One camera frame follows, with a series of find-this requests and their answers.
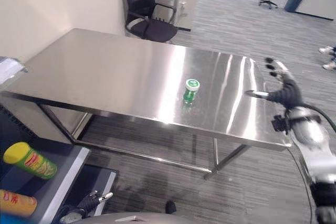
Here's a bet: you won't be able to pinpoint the robot dark foot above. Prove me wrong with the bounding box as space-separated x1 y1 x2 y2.
165 200 177 214

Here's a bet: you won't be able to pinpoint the stainless steel table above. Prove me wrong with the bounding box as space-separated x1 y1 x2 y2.
0 27 292 180

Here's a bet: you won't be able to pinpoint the orange chip can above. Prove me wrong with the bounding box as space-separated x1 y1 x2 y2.
0 189 38 217

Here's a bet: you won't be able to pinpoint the green bottle with white cap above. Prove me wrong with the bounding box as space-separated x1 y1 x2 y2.
182 78 201 105

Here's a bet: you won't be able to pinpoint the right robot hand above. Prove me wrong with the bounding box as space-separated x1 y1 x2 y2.
245 57 303 109

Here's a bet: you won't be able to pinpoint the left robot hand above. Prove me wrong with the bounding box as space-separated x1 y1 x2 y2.
77 190 114 217

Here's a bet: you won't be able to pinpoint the robot grey torso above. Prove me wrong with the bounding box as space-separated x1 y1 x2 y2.
78 210 218 224

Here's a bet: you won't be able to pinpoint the green chip can yellow lid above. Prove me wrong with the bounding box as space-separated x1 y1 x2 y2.
3 142 58 180

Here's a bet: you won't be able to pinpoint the black mesh office chair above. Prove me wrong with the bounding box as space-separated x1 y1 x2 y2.
119 0 179 44

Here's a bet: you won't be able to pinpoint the dark grey store shelf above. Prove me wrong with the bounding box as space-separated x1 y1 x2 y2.
0 95 119 224

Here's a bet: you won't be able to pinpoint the white packaged goods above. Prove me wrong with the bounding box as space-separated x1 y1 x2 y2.
0 56 29 84

